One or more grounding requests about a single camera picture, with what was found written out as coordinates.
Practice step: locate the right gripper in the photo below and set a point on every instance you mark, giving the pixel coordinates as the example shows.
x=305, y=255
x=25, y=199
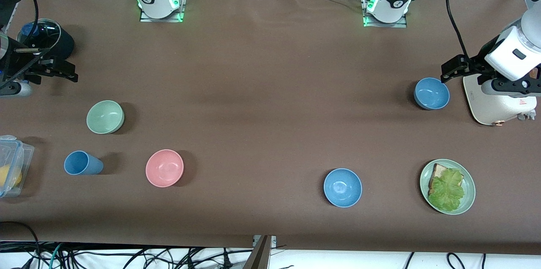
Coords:
x=17, y=62

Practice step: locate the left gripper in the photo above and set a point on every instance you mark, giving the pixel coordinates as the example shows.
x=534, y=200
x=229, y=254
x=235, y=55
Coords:
x=476, y=65

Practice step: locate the blue bowl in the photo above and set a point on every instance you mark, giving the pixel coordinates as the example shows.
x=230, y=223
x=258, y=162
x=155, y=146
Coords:
x=431, y=93
x=342, y=188

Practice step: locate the green bowl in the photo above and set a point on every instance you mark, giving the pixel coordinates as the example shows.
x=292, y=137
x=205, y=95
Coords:
x=105, y=116

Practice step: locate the pink bowl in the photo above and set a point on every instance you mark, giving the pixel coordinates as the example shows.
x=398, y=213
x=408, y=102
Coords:
x=165, y=168

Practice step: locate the glass lid with blue knob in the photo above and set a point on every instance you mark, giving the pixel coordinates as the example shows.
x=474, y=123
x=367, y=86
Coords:
x=46, y=28

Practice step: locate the cream white toaster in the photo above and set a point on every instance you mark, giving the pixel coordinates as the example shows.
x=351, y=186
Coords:
x=494, y=108

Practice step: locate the brown toast slice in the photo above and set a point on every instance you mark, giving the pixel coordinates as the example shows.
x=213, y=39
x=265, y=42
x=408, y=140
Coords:
x=534, y=72

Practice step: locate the clear plastic container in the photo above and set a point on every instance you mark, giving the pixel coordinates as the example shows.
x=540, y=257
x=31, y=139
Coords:
x=25, y=155

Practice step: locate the blue cup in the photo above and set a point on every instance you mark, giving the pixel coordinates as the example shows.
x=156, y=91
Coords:
x=82, y=164

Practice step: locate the bread slice under lettuce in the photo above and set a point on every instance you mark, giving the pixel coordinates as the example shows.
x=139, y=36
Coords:
x=438, y=171

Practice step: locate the yellow fruit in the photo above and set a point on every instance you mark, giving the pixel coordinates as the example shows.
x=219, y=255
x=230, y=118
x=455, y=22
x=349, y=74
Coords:
x=8, y=176

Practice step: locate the green lettuce leaf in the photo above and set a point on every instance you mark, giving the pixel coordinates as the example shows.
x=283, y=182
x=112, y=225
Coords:
x=446, y=190

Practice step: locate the green plate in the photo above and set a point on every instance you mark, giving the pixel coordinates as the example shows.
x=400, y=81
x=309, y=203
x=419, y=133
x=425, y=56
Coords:
x=470, y=193

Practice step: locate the brown table cover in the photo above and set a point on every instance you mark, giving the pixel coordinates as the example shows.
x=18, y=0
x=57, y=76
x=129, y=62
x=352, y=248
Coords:
x=270, y=142

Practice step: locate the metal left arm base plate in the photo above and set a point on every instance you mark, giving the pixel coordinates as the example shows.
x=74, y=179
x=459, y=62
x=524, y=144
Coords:
x=401, y=25

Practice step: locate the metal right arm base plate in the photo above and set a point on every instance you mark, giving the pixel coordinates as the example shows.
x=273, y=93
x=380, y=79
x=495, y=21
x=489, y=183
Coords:
x=146, y=19

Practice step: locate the aluminium frame strut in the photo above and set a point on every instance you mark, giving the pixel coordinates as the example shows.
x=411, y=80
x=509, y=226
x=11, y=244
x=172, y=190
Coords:
x=260, y=256

